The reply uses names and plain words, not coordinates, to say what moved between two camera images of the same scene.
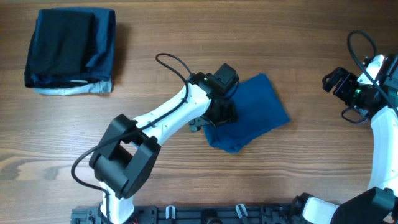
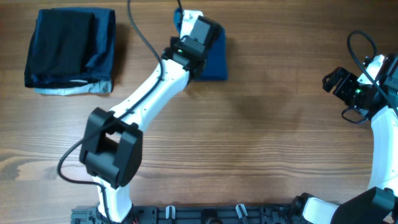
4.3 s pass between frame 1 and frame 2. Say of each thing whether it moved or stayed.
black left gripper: moved
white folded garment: stayed
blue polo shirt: moved
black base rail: stayed
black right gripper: stayed
